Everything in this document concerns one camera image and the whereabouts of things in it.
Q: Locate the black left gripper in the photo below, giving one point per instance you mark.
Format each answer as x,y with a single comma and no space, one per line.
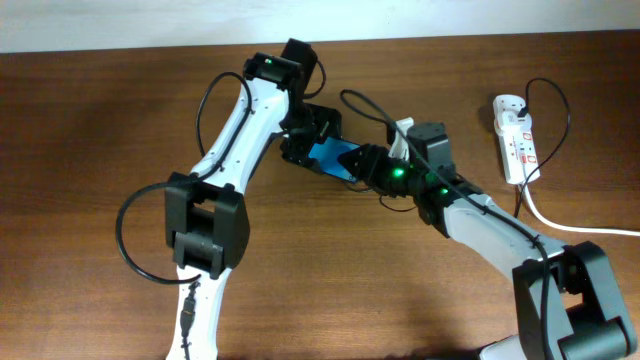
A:
297,150

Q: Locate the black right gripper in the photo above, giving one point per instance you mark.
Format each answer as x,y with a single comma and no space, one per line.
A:
370,166

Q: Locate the blue Galaxy smartphone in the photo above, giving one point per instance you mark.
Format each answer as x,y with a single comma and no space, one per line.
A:
327,154

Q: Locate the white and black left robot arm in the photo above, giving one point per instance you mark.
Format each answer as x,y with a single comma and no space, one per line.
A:
207,225

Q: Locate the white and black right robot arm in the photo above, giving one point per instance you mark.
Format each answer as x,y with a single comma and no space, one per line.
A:
568,302

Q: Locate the white USB charger adapter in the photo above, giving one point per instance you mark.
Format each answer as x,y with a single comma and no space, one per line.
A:
507,118

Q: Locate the white power strip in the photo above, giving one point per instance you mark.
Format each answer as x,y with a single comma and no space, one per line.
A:
519,157

